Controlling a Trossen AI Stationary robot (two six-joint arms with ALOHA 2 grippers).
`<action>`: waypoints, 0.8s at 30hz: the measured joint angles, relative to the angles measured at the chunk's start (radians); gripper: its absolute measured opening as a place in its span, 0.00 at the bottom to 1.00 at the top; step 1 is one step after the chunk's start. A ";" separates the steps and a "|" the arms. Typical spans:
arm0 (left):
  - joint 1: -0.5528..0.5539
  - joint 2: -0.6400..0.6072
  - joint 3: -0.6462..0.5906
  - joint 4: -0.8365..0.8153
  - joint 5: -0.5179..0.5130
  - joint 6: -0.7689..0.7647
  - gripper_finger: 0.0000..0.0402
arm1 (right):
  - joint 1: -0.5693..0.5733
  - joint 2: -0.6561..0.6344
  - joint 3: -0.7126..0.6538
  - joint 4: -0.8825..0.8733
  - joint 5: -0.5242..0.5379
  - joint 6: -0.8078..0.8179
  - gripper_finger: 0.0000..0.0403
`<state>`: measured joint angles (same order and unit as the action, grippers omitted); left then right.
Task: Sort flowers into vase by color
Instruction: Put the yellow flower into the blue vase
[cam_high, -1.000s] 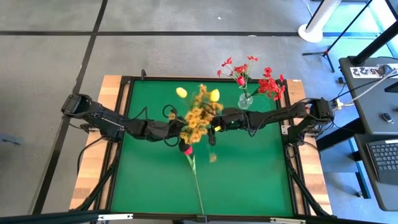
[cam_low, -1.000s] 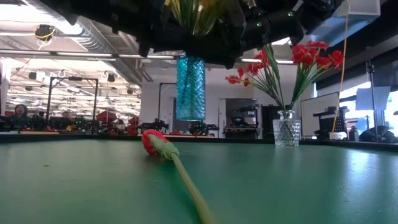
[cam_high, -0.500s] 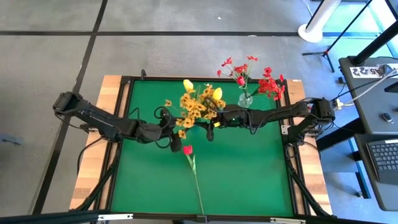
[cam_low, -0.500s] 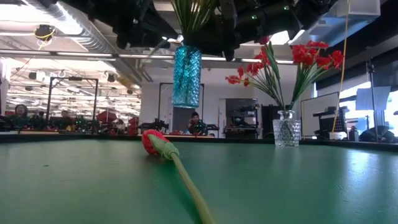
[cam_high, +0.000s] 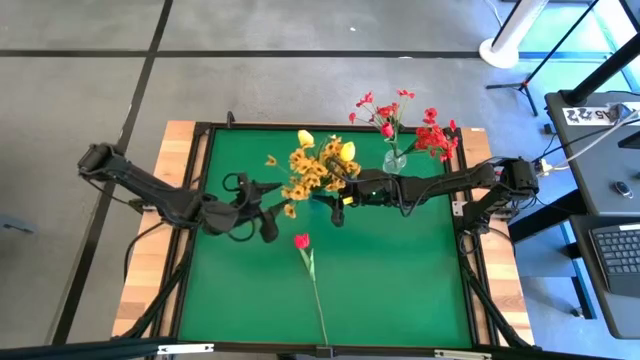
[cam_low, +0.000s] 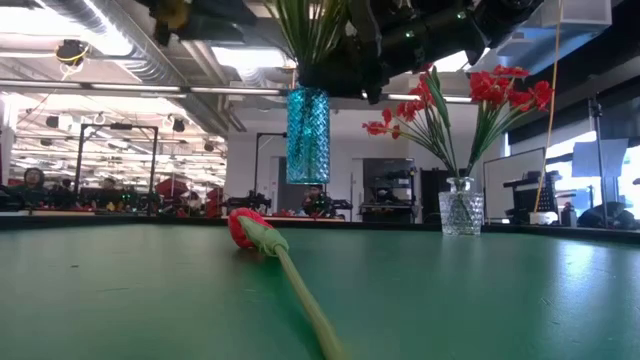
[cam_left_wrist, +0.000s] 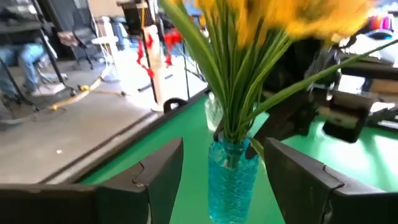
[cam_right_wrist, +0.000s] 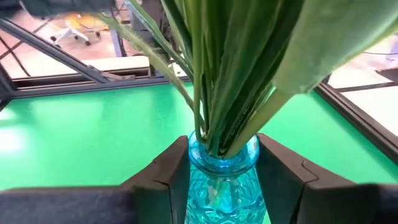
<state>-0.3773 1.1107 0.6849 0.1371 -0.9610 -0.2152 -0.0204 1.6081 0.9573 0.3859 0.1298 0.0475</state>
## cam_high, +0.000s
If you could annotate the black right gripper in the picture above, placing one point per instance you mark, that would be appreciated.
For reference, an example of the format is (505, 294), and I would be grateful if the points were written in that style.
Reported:
(375, 190)

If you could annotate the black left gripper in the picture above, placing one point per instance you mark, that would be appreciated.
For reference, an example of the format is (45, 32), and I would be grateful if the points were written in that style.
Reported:
(250, 205)

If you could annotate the yellow orange flower bunch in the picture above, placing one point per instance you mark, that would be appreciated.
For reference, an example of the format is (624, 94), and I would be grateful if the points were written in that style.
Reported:
(299, 192)
(350, 168)

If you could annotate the yellow artificial tulip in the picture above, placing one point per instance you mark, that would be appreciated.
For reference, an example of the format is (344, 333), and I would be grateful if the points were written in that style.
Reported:
(306, 137)
(347, 151)

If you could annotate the red artificial tulip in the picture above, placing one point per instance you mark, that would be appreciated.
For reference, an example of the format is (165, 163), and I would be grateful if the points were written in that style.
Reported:
(301, 241)
(387, 130)

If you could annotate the red small-blossom flower bunch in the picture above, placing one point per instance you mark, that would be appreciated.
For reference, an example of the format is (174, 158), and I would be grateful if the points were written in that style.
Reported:
(385, 111)
(435, 140)

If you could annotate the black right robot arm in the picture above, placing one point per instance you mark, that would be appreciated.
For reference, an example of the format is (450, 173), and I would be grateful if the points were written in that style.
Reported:
(450, 182)

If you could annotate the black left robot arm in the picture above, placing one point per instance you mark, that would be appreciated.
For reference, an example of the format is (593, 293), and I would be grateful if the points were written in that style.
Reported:
(150, 192)

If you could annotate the blue glass vase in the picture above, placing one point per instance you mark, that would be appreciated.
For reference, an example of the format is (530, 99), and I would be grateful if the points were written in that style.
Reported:
(314, 206)

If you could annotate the clear glass vase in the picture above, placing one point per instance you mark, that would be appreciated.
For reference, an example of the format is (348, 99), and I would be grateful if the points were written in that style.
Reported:
(394, 162)

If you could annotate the green table mat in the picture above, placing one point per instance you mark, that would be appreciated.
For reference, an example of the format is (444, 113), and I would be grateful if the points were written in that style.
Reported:
(390, 300)

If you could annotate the silver mounting plate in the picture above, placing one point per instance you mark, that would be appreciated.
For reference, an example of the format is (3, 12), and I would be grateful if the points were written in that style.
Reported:
(458, 209)

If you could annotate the black tripod stand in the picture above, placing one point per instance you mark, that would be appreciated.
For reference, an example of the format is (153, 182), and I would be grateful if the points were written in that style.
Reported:
(524, 86)

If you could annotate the white tower fan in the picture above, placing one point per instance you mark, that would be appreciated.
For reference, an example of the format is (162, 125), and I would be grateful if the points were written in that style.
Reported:
(500, 52)

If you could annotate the grey desk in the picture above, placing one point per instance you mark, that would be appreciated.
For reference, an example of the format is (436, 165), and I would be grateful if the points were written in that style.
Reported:
(590, 165)

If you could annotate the grey floor object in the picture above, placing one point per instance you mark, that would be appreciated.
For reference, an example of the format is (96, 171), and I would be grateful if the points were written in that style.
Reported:
(15, 224)

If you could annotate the white paper label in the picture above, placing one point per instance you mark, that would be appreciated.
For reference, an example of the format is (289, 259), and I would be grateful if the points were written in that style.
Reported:
(585, 116)

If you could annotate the black key fob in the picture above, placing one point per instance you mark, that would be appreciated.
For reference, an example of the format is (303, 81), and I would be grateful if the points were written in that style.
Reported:
(623, 189)

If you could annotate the black keyboard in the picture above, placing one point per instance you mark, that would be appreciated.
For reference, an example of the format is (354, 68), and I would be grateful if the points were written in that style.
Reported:
(617, 252)

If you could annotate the black desk pole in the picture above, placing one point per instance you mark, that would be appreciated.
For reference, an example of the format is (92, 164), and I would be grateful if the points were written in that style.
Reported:
(600, 70)

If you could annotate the black aluminium table frame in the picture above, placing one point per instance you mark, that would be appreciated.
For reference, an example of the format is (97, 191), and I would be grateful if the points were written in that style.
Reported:
(280, 125)

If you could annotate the black table-level camera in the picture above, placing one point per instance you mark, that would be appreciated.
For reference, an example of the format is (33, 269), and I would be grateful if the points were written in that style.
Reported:
(324, 352)

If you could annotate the silver frame bracket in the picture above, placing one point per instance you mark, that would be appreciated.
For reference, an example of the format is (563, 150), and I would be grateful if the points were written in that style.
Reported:
(462, 355)
(185, 348)

